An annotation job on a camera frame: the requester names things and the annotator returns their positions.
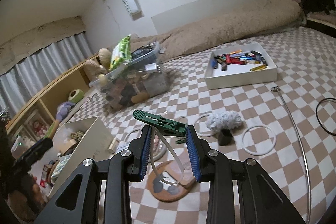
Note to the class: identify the hanging white paper bag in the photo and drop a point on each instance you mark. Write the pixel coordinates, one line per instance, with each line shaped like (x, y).
(132, 7)

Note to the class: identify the green plastic clip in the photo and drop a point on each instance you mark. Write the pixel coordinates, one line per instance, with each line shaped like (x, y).
(166, 127)
(180, 140)

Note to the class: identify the clear plastic storage bin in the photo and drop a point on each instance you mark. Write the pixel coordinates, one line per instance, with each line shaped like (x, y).
(134, 82)

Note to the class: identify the purple plush toy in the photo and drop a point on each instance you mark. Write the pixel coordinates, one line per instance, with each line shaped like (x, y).
(63, 110)

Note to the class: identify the wooden shelf unit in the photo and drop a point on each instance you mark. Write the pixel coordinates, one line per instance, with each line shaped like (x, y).
(51, 96)

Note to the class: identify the beige fluffy blanket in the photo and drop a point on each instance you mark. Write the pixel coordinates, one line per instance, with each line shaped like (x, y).
(250, 19)

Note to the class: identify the round panda wooden coaster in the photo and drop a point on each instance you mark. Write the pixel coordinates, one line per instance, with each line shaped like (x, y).
(168, 193)

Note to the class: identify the white tray of lighters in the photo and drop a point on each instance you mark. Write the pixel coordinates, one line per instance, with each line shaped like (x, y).
(239, 65)

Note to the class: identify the beige knitted plush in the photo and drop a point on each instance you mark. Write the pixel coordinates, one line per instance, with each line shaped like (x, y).
(98, 66)

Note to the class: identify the white cardboard storage box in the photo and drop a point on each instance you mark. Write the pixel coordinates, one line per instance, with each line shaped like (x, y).
(94, 144)

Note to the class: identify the small cream cosmetic box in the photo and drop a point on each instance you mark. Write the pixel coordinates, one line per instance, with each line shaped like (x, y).
(113, 145)

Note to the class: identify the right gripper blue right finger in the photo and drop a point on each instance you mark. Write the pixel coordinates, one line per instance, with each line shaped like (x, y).
(197, 150)

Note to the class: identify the white tape roll with charms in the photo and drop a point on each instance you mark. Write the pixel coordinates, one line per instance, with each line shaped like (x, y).
(159, 149)

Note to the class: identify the avocado plush toy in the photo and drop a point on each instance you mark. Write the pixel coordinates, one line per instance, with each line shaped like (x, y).
(75, 96)

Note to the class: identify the green wet wipes pack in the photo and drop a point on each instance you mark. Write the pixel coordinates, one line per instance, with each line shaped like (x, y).
(121, 53)

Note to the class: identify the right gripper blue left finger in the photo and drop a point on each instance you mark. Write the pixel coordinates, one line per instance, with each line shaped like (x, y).
(141, 152)

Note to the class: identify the grey curtain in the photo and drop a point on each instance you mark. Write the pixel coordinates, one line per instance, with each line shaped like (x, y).
(33, 73)

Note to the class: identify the small black cube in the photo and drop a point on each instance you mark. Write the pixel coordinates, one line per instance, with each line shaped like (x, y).
(224, 137)

